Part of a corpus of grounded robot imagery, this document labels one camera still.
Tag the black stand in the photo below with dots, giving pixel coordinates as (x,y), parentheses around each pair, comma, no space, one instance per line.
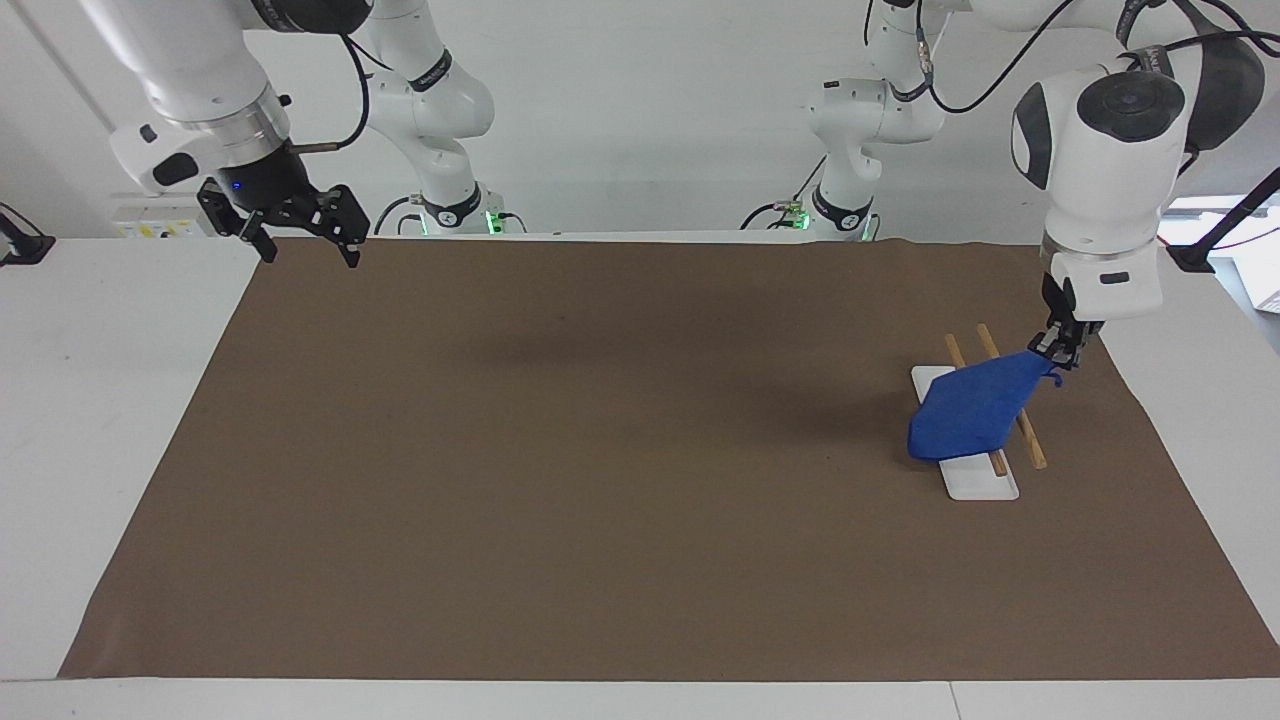
(1225,225)
(22,243)

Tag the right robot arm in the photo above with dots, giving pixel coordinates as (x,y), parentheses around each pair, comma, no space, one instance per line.
(200,60)

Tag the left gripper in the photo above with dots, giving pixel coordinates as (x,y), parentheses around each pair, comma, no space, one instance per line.
(1054,297)

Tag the white box with yellow labels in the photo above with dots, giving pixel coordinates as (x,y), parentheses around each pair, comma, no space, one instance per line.
(160,217)

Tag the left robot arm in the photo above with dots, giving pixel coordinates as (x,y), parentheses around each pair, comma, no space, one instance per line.
(1110,150)

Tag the blue towel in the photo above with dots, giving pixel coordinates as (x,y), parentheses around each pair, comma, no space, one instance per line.
(975,410)

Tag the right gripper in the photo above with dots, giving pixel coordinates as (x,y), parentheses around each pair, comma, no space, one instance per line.
(265,178)

